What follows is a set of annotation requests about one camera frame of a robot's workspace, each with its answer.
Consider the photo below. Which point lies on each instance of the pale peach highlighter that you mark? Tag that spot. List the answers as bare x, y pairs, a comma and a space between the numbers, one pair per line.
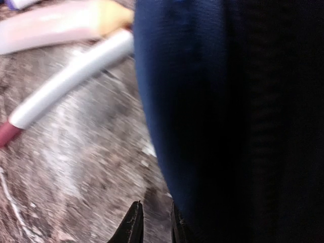
63, 23

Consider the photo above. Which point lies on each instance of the white marker red cap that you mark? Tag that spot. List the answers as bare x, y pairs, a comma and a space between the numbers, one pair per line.
105, 53

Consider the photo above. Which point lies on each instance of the navy blue student backpack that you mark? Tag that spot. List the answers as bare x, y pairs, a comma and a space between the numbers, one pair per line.
233, 97

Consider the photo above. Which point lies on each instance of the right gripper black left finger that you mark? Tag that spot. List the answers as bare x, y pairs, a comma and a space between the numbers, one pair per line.
131, 229

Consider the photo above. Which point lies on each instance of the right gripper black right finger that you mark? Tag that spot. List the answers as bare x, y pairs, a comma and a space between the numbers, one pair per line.
180, 231

